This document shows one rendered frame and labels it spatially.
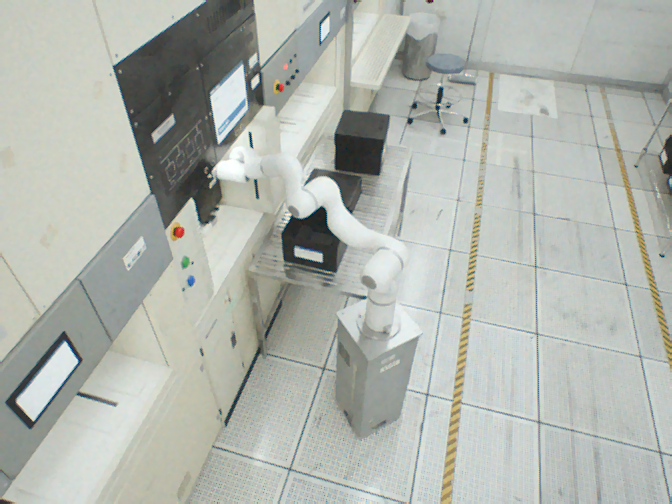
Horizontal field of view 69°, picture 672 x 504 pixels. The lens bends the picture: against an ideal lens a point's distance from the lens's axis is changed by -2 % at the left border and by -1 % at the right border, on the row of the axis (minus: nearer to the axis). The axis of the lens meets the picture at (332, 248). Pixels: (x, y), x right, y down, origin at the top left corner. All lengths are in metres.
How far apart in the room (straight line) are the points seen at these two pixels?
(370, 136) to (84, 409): 1.92
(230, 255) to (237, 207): 0.35
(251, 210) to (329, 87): 1.42
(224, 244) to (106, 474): 1.08
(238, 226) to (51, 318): 1.30
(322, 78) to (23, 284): 2.80
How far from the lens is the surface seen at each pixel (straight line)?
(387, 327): 2.10
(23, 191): 1.20
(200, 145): 1.79
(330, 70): 3.63
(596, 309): 3.62
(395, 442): 2.73
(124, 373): 2.04
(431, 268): 3.48
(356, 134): 2.83
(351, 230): 1.85
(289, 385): 2.86
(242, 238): 2.38
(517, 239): 3.89
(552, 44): 6.27
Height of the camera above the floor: 2.47
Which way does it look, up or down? 44 degrees down
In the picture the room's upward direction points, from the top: 1 degrees clockwise
